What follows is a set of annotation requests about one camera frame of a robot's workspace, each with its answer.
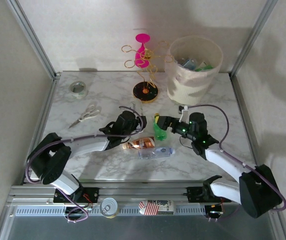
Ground small green plastic bottle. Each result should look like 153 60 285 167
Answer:
152 113 171 142

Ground light blue label bottle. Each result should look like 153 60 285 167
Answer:
182 58 197 71

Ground white plastic bin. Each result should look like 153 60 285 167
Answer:
166 34 224 106

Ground translucent bin liner bag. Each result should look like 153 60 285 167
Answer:
164 52 221 87

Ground clear pale label water bottle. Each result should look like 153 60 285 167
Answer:
137 146 176 160

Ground clear tape roll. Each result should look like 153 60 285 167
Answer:
68 81 89 100

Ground pink plastic wine glass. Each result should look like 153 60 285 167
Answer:
134 33 151 69

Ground striped label box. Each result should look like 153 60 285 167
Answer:
138 199 175 216

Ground silver tin can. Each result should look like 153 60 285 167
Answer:
99 197 119 219

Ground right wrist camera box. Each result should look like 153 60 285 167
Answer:
178 105 191 124

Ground gold wire glass rack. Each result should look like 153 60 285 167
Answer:
121 41 175 104

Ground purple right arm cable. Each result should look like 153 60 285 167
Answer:
186 104 286 223

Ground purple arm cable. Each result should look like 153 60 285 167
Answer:
24 105 145 223
186 104 286 223

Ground white handled scissors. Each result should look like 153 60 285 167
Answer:
67 103 103 130

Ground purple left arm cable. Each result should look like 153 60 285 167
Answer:
24 105 145 223

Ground aluminium table side rail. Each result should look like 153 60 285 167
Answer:
22 74 60 180
229 73 271 176

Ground aluminium front rail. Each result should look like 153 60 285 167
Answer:
4 183 244 207

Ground grey slotted cable duct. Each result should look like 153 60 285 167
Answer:
12 204 209 217

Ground aluminium frame post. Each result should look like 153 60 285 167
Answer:
6 0 62 80
229 0 279 77

